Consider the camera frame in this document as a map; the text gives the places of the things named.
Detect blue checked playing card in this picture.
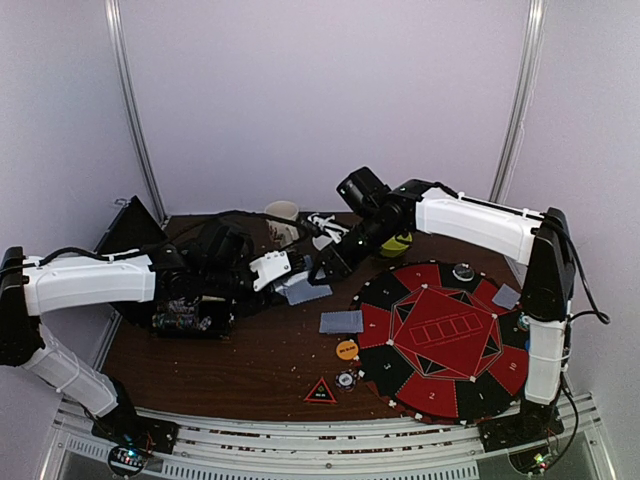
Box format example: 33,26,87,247
285,281,333,306

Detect black round dealer puck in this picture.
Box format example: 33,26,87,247
452,263,475,282

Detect dealt card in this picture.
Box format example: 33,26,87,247
319,310,364,334
492,284,521,310

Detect orange big blind button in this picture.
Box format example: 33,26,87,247
335,340,359,361

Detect poker chip stack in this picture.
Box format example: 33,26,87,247
335,370,358,391
517,313,530,331

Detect blue grey cloth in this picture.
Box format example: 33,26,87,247
273,272,312,305

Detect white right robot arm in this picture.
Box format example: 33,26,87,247
308,167,576,442

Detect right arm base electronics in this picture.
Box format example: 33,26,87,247
478,400,564,477

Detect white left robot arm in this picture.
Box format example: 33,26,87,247
1,240,289,444

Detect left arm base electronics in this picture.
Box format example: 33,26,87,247
91,417,179,479

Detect lime green bowl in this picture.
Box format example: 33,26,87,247
376,233,413,259

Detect front poker chip stacks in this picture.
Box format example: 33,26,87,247
152,299,212,333

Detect white orange bowl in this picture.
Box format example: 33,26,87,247
312,236,333,251

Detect ceramic coral pattern mug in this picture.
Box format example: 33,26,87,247
264,200,300,248

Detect black poker chip case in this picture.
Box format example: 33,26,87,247
96,196,236,339

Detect red black poker mat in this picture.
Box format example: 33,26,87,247
351,260,529,424

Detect black red triangular all-in marker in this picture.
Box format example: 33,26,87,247
304,377,337,404

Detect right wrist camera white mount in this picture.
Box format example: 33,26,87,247
306,212,350,243

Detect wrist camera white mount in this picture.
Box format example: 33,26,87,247
306,212,350,243
249,251,292,292

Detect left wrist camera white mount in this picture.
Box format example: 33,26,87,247
249,251,292,292

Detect aluminium front table rail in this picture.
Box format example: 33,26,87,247
36,394,620,479

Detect right aluminium frame post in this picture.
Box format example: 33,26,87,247
489,0,547,204

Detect aluminium frame post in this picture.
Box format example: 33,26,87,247
489,0,547,204
104,0,168,223

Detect left aluminium frame post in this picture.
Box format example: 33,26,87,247
104,0,168,223

